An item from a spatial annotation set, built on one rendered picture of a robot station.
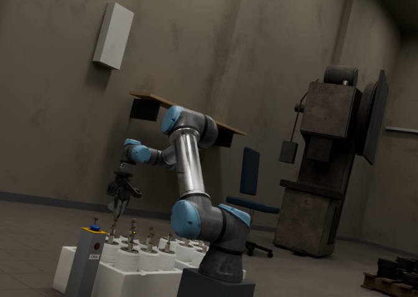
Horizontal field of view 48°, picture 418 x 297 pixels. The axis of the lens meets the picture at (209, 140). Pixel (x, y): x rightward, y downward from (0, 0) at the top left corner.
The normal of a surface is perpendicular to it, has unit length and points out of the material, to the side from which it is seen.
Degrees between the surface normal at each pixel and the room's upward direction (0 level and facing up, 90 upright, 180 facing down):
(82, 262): 90
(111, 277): 90
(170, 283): 90
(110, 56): 90
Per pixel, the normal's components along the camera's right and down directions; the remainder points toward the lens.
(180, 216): -0.81, -0.14
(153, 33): 0.77, 0.14
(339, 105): -0.42, -0.14
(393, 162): -0.59, -0.21
